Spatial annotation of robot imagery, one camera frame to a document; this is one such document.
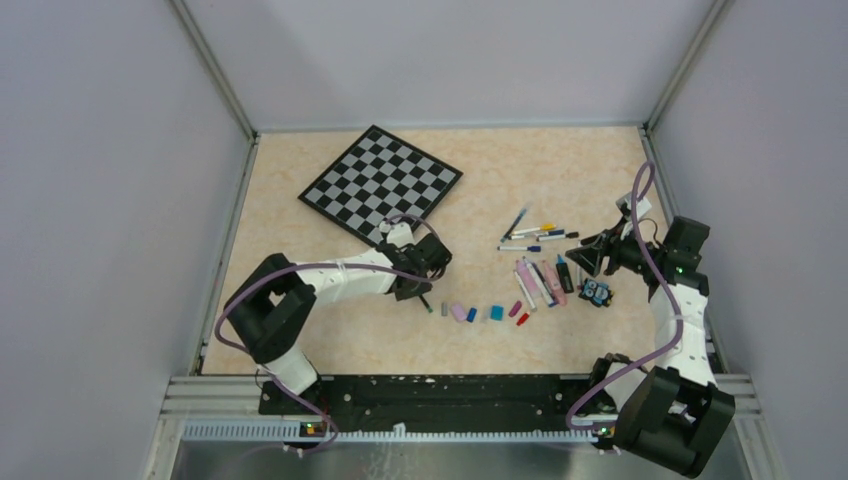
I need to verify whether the grey white marker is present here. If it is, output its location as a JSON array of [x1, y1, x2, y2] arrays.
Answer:
[[513, 270, 537, 312]]

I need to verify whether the black grey chessboard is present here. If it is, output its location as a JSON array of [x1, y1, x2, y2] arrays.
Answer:
[[298, 125, 463, 247]]

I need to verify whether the navy cap marker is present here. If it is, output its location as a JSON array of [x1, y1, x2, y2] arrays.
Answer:
[[507, 230, 565, 241]]

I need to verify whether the blue cap thin marker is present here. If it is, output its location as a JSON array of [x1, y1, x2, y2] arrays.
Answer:
[[496, 245, 542, 253]]

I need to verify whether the black highlighter blue cap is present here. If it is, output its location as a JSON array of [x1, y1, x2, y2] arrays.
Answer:
[[556, 254, 575, 294]]

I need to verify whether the owl eraser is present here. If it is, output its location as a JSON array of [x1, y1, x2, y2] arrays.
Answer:
[[578, 279, 614, 308]]

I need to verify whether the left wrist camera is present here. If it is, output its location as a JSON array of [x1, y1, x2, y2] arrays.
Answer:
[[378, 221, 415, 249]]

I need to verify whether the light blue highlighter cap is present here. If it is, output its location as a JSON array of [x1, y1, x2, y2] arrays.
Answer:
[[489, 305, 504, 321]]

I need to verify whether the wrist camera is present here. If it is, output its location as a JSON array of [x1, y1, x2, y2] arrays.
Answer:
[[378, 221, 415, 249], [616, 194, 652, 237]]

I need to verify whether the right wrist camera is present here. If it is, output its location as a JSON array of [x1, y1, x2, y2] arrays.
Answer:
[[616, 194, 652, 237]]

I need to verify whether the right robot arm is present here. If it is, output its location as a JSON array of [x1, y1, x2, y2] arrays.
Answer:
[[565, 216, 736, 478]]

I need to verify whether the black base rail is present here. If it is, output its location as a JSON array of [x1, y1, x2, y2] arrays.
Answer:
[[258, 374, 590, 434]]

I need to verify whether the yellow cap marker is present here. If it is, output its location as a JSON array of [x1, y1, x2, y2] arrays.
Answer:
[[509, 224, 557, 237]]

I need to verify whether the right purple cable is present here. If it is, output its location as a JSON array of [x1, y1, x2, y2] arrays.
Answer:
[[564, 160, 684, 435]]

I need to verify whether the purple highlighter cap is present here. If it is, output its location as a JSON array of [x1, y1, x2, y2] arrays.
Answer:
[[450, 303, 467, 322]]

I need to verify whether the pink highlighter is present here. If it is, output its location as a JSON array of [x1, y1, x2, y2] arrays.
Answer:
[[542, 260, 567, 306]]

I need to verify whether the purple pen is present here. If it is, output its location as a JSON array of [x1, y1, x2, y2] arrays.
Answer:
[[531, 262, 559, 307]]

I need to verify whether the green pen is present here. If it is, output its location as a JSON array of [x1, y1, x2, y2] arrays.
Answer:
[[418, 295, 434, 314]]

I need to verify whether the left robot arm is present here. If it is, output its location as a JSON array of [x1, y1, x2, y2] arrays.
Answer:
[[220, 233, 453, 414]]

